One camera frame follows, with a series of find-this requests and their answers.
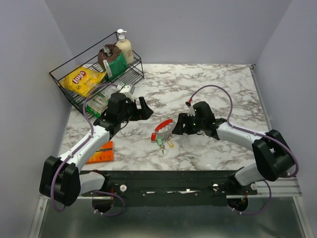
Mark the orange box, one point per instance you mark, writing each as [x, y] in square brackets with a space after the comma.
[104, 154]

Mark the brown and green bag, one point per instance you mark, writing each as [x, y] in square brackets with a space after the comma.
[112, 61]

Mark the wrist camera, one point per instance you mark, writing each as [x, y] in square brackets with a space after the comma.
[191, 110]
[127, 90]

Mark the yellow key tag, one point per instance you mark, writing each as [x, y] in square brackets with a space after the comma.
[170, 143]

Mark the green white snack packet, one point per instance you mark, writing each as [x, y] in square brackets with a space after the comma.
[98, 103]

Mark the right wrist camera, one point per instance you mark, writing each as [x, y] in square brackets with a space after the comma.
[191, 110]

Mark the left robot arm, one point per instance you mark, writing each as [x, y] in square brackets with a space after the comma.
[61, 179]

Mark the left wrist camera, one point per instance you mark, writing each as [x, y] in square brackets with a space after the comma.
[127, 90]

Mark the cream lotion pump bottle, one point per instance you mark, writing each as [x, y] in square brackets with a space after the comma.
[125, 46]

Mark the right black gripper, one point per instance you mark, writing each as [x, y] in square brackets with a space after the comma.
[183, 118]

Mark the red key tag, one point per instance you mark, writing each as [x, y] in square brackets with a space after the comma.
[153, 137]

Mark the black wire rack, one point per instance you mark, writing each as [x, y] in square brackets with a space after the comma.
[89, 59]

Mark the steel key organizer red handle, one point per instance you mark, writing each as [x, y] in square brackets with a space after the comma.
[164, 129]

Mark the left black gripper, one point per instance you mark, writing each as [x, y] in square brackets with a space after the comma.
[143, 113]

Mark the green key tag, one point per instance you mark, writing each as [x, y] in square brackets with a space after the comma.
[159, 141]

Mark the yellow Lays chips bag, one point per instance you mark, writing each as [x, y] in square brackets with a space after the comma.
[82, 81]

